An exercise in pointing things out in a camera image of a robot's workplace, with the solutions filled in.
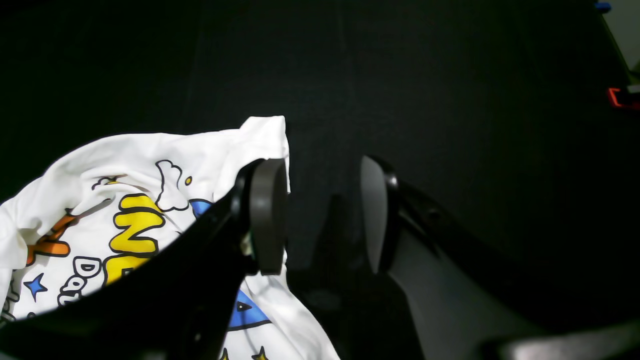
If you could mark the orange clamp far right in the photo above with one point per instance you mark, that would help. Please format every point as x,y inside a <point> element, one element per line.
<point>627,98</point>

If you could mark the white printed t-shirt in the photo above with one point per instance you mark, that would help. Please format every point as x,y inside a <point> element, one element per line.
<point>157,246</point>

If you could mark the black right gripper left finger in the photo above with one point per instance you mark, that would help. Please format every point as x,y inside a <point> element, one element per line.
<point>174,304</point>

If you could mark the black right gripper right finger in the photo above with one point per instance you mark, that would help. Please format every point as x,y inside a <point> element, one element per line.
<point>468,301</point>

